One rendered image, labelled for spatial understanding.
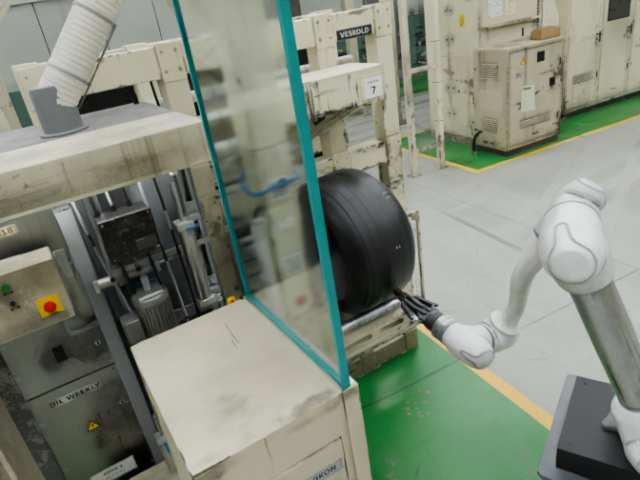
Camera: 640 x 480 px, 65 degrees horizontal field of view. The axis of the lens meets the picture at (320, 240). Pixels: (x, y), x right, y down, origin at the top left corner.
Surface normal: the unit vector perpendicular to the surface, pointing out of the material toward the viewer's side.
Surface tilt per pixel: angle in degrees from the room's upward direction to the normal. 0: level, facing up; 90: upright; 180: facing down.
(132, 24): 90
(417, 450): 0
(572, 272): 86
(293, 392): 0
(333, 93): 90
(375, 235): 65
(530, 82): 90
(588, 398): 2
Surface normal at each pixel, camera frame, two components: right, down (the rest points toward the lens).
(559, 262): -0.37, 0.40
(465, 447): -0.15, -0.89
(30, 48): 0.44, 0.33
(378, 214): 0.34, -0.34
